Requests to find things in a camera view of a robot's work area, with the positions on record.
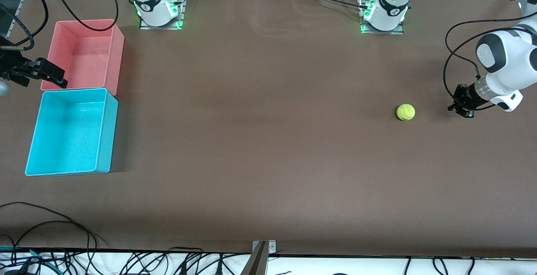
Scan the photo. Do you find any yellow-green tennis ball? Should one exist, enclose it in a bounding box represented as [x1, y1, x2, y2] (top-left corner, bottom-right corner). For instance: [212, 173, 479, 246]
[396, 104, 416, 121]

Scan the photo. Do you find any metal table edge bracket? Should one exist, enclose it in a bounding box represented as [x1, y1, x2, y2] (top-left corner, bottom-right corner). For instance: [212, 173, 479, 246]
[252, 240, 276, 255]

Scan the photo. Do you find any blue plastic bin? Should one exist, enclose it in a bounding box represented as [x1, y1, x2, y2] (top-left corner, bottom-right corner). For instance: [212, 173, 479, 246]
[24, 88, 119, 177]

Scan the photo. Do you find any looped black right arm cable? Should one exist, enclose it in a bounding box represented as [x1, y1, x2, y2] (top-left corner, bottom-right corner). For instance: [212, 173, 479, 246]
[0, 0, 49, 51]

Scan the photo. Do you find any teal floor cable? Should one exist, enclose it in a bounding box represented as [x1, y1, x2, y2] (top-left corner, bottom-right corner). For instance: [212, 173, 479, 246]
[0, 246, 57, 269]

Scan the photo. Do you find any pink plastic bin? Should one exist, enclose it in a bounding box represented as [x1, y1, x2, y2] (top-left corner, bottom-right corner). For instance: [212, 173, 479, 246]
[40, 19, 125, 96]

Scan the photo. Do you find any black floor cable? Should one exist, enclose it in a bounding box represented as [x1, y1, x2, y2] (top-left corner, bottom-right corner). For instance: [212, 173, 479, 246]
[0, 202, 99, 252]
[10, 220, 109, 252]

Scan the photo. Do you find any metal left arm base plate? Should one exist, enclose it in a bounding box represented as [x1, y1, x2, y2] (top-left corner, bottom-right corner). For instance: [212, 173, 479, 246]
[359, 0, 405, 35]

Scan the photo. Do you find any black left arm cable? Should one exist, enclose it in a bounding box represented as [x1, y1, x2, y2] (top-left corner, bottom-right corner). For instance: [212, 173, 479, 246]
[444, 13, 537, 112]

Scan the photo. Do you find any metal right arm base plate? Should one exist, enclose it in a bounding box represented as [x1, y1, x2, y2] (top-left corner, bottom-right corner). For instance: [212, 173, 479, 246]
[139, 0, 188, 30]

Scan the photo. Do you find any brown table cover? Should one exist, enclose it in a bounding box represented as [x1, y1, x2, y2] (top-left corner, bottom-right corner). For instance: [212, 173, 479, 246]
[0, 0, 537, 259]

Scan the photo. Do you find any long black right arm cable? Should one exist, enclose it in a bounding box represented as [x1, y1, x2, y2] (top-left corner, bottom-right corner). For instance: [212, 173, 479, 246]
[42, 0, 119, 31]

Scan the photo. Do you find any grey camera pole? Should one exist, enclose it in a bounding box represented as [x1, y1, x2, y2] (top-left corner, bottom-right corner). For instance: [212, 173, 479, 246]
[240, 241, 269, 275]

